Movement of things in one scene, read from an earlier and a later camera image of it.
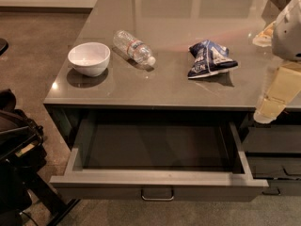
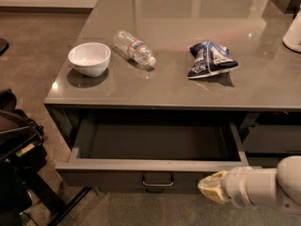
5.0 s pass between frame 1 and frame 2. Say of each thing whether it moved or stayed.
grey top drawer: moved
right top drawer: stayed
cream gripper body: moved
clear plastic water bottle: stayed
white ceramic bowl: stayed
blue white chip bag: stayed
